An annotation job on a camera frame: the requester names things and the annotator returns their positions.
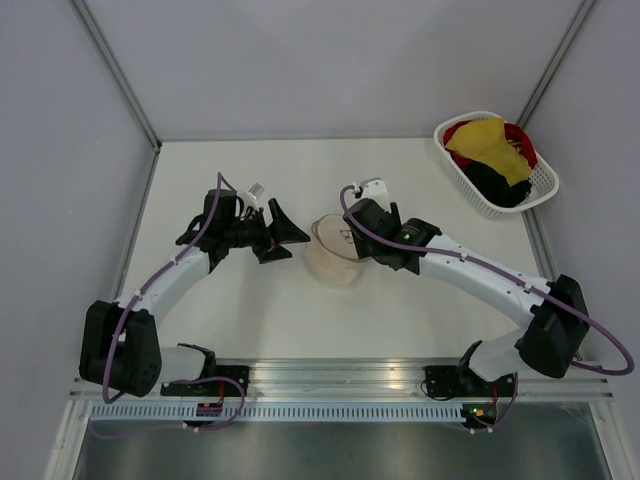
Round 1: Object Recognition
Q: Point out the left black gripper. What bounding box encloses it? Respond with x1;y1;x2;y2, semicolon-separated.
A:
224;199;309;264

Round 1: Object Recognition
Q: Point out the cream mesh laundry bag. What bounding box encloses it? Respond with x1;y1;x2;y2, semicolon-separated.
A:
304;213;364;287

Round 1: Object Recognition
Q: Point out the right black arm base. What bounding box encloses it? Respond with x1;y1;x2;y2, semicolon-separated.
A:
420;365;484;401

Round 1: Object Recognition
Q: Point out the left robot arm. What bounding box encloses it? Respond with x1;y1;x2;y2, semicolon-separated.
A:
79;188;311;403

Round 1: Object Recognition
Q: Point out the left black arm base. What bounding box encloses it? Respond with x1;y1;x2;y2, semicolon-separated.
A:
160;365;251;399

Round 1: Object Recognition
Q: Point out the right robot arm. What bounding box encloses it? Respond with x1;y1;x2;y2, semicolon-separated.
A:
344;198;589;395

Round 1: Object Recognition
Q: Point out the black garment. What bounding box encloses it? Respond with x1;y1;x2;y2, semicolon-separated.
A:
465;161;532;208

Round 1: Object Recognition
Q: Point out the yellow garment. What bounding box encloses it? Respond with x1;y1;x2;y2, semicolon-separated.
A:
445;117;532;186

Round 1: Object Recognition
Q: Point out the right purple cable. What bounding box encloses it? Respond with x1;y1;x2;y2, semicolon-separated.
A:
339;184;636;441

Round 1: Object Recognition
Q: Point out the purple cable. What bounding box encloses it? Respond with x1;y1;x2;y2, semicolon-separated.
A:
339;184;636;441
89;171;247;440

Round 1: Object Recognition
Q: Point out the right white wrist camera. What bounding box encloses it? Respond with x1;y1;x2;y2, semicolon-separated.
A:
353;177;391;212

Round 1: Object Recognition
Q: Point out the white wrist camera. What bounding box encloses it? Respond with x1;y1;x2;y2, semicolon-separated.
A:
353;177;391;212
239;183;264;210

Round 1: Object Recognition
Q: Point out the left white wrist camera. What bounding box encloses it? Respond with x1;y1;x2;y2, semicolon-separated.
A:
239;183;264;210

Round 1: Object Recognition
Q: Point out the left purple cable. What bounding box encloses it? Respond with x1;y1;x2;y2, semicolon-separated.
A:
89;171;247;440

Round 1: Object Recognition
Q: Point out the right aluminium frame post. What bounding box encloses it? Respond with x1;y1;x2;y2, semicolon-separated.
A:
517;0;600;129

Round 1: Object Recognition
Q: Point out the aluminium frame post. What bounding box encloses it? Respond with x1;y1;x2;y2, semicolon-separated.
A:
68;0;162;153
517;0;600;129

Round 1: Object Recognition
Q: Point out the aluminium mounting rail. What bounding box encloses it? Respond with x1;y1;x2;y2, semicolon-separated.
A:
68;356;614;404

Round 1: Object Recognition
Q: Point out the white slotted cable duct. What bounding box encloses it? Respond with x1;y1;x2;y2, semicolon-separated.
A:
87;402;516;422

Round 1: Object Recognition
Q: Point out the left aluminium frame post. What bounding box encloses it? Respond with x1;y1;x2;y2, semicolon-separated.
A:
68;0;162;153

